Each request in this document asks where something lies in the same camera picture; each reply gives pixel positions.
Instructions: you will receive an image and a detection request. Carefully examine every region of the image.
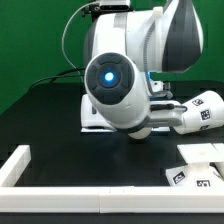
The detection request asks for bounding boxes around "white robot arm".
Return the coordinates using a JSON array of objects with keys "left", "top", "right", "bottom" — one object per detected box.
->
[{"left": 81, "top": 0, "right": 203, "bottom": 134}]

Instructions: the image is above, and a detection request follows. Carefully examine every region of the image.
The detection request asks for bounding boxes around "white lamp base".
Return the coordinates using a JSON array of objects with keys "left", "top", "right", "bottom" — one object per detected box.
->
[{"left": 165, "top": 143, "right": 224, "bottom": 187}]

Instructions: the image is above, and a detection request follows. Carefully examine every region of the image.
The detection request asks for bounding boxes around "black camera stand pole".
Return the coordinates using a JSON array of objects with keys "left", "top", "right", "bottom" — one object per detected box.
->
[{"left": 81, "top": 4, "right": 100, "bottom": 17}]

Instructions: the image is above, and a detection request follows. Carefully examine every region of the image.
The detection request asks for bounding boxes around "white fence wall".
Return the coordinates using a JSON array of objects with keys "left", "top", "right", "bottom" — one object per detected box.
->
[
  {"left": 0, "top": 145, "right": 31, "bottom": 187},
  {"left": 0, "top": 187, "right": 224, "bottom": 213}
]

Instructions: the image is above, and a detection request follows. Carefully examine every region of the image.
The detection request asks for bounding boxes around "black cable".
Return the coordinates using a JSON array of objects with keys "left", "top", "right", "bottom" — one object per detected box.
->
[{"left": 28, "top": 67, "right": 86, "bottom": 92}]

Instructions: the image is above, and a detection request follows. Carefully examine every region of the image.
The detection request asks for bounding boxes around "white lamp bulb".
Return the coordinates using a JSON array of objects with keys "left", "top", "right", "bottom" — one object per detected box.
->
[{"left": 129, "top": 128, "right": 152, "bottom": 140}]

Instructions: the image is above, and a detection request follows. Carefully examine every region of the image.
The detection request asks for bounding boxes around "white marker sheet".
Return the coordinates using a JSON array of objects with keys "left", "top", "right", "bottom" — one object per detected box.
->
[{"left": 81, "top": 127, "right": 170, "bottom": 133}]

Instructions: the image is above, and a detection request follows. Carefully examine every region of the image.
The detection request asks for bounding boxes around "white front fence wall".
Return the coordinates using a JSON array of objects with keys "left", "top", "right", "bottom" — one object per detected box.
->
[{"left": 0, "top": 187, "right": 224, "bottom": 213}]

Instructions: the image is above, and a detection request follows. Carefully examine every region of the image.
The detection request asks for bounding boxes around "white left fence wall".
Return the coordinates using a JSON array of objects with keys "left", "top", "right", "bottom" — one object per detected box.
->
[{"left": 0, "top": 145, "right": 31, "bottom": 187}]

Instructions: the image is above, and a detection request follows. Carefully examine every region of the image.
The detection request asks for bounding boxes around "grey cable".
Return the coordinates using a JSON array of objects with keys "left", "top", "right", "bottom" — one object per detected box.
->
[{"left": 61, "top": 0, "right": 101, "bottom": 76}]

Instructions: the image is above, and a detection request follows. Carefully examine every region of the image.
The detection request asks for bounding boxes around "black camera on stand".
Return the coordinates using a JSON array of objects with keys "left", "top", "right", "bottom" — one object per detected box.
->
[{"left": 99, "top": 0, "right": 131, "bottom": 13}]

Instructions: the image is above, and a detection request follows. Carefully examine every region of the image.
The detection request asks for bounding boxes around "white lamp shade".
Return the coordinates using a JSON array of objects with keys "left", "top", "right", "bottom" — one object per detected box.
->
[{"left": 175, "top": 91, "right": 224, "bottom": 134}]

